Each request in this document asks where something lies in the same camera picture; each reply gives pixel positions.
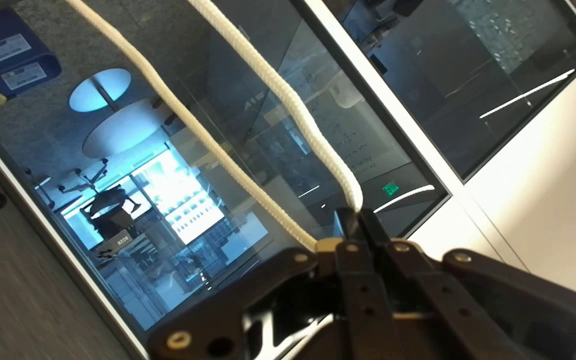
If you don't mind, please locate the short white rope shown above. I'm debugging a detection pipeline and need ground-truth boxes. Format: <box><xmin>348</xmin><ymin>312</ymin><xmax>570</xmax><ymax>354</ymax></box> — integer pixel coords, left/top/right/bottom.
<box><xmin>66</xmin><ymin>0</ymin><xmax>366</xmax><ymax>360</ymax></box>

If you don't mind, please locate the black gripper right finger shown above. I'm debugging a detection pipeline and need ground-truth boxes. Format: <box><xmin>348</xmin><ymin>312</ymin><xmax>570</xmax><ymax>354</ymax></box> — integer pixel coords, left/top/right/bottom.
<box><xmin>358</xmin><ymin>206</ymin><xmax>576</xmax><ymax>360</ymax></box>

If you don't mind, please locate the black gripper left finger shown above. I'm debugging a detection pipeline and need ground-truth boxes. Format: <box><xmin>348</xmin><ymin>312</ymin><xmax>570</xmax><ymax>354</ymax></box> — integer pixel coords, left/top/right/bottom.
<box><xmin>146</xmin><ymin>206</ymin><xmax>406</xmax><ymax>360</ymax></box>

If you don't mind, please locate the glass wall pane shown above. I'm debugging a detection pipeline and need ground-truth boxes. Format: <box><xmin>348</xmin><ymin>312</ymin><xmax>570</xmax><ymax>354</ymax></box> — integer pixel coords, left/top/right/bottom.
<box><xmin>320</xmin><ymin>0</ymin><xmax>576</xmax><ymax>183</ymax></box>
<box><xmin>0</xmin><ymin>0</ymin><xmax>451</xmax><ymax>360</ymax></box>

